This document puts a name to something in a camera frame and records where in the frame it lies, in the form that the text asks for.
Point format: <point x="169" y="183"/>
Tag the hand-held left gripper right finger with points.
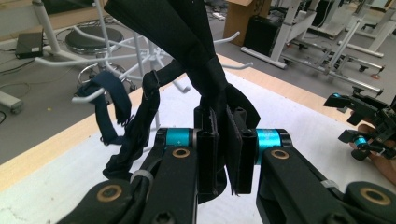
<point x="244" y="161"/>

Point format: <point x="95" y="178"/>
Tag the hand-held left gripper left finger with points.
<point x="207" y="155"/>

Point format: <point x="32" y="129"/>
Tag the navy blue garment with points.
<point x="120" y="93"/>

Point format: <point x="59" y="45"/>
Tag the white metal rack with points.
<point x="81" y="99"/>

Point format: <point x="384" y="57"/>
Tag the black computer tower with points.
<point x="260" y="34"/>

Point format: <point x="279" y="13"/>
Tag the tall cardboard box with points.
<point x="236" y="18"/>

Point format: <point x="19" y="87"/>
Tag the black round stool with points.
<point x="90" y="39"/>

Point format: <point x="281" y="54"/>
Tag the flat black box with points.
<point x="29" y="45"/>

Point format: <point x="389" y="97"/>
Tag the white desk frame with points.
<point x="370" y="31"/>
<point x="289" y="28"/>

